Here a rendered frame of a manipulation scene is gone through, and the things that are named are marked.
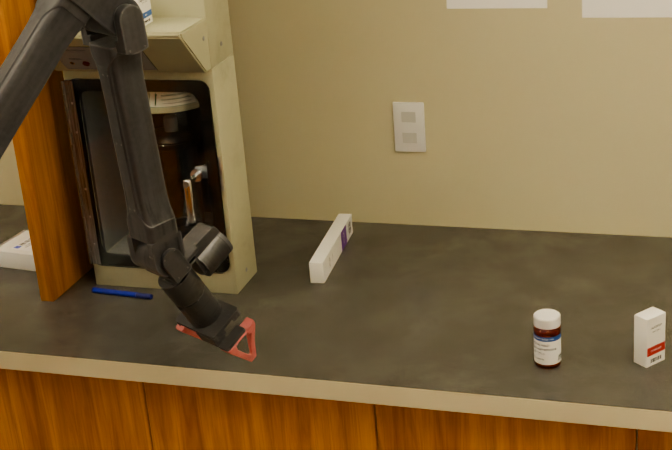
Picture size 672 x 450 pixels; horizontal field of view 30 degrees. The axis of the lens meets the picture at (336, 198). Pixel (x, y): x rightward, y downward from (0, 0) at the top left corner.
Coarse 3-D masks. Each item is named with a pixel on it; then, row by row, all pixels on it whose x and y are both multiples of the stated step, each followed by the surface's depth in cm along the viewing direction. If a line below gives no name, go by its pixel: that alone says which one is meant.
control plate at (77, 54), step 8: (72, 48) 233; (80, 48) 233; (88, 48) 232; (64, 56) 237; (72, 56) 236; (80, 56) 236; (88, 56) 235; (144, 56) 231; (64, 64) 240; (80, 64) 239; (144, 64) 234; (152, 64) 234
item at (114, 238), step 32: (96, 96) 244; (160, 96) 240; (192, 96) 238; (96, 128) 247; (160, 128) 243; (192, 128) 241; (96, 160) 250; (192, 160) 243; (96, 192) 253; (96, 224) 256; (192, 224) 249; (224, 224) 247; (128, 256) 256
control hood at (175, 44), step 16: (80, 32) 229; (160, 32) 224; (176, 32) 223; (192, 32) 227; (160, 48) 228; (176, 48) 227; (192, 48) 227; (208, 48) 234; (160, 64) 234; (176, 64) 233; (192, 64) 232; (208, 64) 234
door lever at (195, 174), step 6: (192, 174) 244; (198, 174) 244; (186, 180) 240; (192, 180) 241; (198, 180) 244; (186, 186) 240; (192, 186) 241; (186, 192) 240; (192, 192) 241; (186, 198) 241; (192, 198) 241; (186, 204) 241; (192, 204) 241; (192, 210) 242; (192, 216) 242; (192, 222) 242
